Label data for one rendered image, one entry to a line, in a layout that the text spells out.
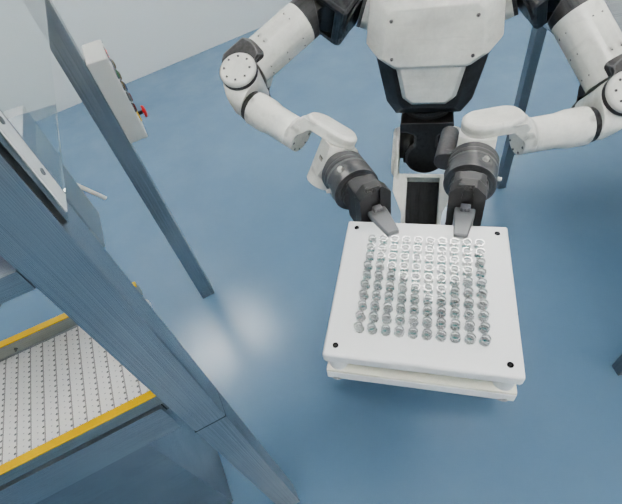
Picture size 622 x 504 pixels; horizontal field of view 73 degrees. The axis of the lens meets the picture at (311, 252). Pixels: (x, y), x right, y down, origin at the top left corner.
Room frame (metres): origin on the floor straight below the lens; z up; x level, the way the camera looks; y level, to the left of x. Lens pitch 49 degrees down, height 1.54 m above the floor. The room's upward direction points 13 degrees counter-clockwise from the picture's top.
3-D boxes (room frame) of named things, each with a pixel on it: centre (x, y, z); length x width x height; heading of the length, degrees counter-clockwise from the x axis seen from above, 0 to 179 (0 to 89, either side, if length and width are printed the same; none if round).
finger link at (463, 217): (0.42, -0.24, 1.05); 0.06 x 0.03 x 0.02; 151
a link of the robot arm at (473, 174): (0.50, -0.29, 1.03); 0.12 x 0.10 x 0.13; 151
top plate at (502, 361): (0.33, -0.14, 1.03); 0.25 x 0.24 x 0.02; 68
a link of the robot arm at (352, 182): (0.55, -0.11, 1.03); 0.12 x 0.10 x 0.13; 11
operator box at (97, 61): (1.33, 0.48, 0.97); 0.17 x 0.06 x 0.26; 16
